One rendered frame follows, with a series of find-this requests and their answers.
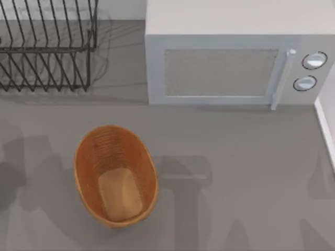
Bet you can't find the brown wicker basket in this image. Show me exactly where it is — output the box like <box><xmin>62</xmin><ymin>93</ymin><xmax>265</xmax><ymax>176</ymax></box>
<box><xmin>73</xmin><ymin>124</ymin><xmax>160</xmax><ymax>230</ymax></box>

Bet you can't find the microwave oven door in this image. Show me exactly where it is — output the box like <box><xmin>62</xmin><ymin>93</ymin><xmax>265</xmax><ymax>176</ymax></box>
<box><xmin>146</xmin><ymin>35</ymin><xmax>291</xmax><ymax>106</ymax></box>

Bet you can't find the pale microwave oven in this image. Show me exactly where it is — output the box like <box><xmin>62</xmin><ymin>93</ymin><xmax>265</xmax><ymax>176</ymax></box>
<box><xmin>144</xmin><ymin>0</ymin><xmax>335</xmax><ymax>111</ymax></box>

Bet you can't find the small microwave knob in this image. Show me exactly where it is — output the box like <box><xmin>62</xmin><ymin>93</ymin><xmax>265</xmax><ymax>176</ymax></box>
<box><xmin>293</xmin><ymin>75</ymin><xmax>318</xmax><ymax>92</ymax></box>

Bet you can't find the large microwave knob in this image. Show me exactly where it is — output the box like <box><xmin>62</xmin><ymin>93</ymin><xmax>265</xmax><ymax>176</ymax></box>
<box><xmin>301</xmin><ymin>51</ymin><xmax>328</xmax><ymax>70</ymax></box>

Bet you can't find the microwave door handle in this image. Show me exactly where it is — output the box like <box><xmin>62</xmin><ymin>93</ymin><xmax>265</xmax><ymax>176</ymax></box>
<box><xmin>270</xmin><ymin>49</ymin><xmax>297</xmax><ymax>111</ymax></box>

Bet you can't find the black wire dish rack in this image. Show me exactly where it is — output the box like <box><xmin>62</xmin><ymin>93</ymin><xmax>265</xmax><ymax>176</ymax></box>
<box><xmin>0</xmin><ymin>0</ymin><xmax>101</xmax><ymax>93</ymax></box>

